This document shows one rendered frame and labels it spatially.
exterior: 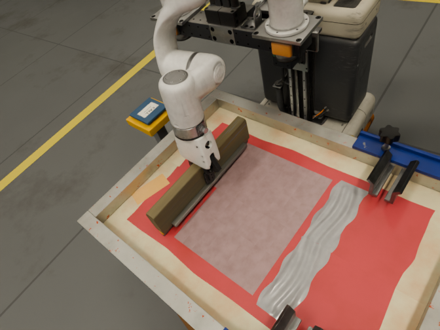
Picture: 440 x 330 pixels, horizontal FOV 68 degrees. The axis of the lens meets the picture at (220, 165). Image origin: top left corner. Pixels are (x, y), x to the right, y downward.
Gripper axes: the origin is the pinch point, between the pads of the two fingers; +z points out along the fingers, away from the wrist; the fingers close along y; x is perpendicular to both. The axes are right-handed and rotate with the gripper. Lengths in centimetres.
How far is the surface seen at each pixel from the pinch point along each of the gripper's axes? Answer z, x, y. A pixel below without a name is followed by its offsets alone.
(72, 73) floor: 99, -82, 285
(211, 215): 5.9, 6.6, -6.8
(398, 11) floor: 81, -273, 34
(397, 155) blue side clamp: -2.0, -27.1, -37.2
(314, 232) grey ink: 4.1, -2.3, -30.3
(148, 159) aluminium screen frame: 2.4, 3.5, 18.9
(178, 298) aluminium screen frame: 3.6, 26.5, -15.4
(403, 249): 4.1, -8.8, -46.7
